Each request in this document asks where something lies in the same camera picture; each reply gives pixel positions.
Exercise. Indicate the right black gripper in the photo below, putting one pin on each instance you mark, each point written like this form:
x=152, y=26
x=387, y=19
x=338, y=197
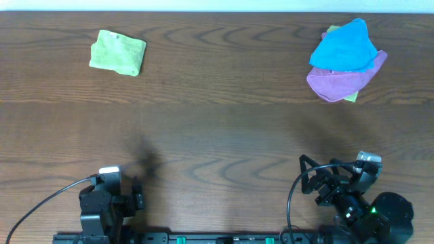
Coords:
x=338, y=184

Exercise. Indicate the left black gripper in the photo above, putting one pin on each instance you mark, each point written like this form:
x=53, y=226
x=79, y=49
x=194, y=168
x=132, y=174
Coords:
x=136, y=198

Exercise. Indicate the green microfiber cloth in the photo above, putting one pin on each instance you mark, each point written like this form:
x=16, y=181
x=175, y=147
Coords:
x=117, y=52

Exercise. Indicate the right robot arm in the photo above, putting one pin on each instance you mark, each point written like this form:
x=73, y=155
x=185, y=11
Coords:
x=388, y=219

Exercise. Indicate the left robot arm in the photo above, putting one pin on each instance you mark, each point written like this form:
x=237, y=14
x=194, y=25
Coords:
x=104, y=208

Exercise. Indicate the yellow-green cloth at bottom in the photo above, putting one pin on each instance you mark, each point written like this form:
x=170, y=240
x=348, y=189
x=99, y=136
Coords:
x=352, y=97

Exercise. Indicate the purple microfiber cloth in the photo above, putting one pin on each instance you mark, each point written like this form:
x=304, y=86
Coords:
x=333, y=86

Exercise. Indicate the blue microfiber cloth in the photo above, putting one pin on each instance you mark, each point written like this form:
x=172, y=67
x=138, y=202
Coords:
x=346, y=49

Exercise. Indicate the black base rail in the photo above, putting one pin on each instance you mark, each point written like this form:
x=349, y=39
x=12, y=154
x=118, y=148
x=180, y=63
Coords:
x=165, y=238

